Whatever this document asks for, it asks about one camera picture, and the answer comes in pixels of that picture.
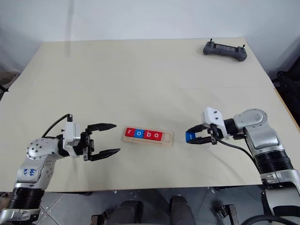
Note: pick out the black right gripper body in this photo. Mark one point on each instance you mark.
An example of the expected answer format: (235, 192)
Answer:
(216, 134)

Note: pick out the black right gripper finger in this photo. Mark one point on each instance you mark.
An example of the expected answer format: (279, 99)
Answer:
(201, 141)
(198, 128)

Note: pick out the blue letter t block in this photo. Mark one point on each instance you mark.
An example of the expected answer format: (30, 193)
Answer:
(187, 137)

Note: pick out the red letter r block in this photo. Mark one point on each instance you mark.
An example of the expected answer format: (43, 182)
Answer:
(127, 134)

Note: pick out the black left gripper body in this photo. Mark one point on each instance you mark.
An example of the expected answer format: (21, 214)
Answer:
(87, 145)

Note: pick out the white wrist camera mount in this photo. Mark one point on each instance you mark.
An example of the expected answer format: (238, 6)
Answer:
(70, 133)
(212, 117)

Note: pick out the wooden letter tray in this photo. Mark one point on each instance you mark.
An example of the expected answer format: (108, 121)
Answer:
(170, 140)

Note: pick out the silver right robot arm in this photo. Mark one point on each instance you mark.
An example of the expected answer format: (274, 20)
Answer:
(262, 138)

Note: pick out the black chair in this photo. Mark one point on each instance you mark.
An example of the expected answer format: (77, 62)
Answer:
(289, 82)

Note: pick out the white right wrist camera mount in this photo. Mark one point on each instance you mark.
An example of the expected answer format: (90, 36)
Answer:
(212, 117)

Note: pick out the blue letter o block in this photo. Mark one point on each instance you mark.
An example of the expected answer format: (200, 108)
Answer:
(136, 136)

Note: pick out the red letter o block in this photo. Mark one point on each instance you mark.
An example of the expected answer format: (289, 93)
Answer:
(154, 137)

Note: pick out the dark rounded shape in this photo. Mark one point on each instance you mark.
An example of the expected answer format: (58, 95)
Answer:
(129, 211)
(179, 208)

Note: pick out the red letter b block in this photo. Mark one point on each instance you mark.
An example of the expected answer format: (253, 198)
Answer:
(145, 137)

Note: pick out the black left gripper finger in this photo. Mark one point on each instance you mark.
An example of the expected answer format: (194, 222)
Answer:
(105, 154)
(103, 126)

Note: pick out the grey remote controller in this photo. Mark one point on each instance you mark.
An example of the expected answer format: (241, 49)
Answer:
(222, 50)

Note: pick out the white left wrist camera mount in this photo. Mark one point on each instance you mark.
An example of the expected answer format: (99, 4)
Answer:
(70, 133)

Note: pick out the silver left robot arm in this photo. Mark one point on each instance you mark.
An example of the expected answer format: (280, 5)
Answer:
(35, 150)

